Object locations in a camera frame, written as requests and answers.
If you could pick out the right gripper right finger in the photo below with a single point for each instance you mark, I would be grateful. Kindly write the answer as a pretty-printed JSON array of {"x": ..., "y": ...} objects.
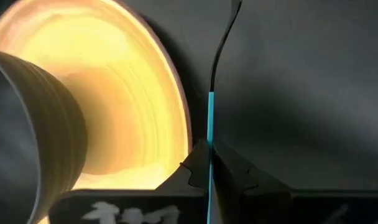
[{"x": 301, "y": 208}]

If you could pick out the yellow ceramic plate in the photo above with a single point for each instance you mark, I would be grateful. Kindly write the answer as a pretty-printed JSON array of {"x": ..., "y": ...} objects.
[{"x": 114, "y": 62}]

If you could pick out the dark grey ceramic bowl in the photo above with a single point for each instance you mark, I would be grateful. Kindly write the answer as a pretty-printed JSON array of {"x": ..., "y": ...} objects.
[{"x": 52, "y": 124}]

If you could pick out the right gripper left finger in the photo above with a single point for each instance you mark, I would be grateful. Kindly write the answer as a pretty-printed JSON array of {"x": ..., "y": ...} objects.
[{"x": 130, "y": 208}]

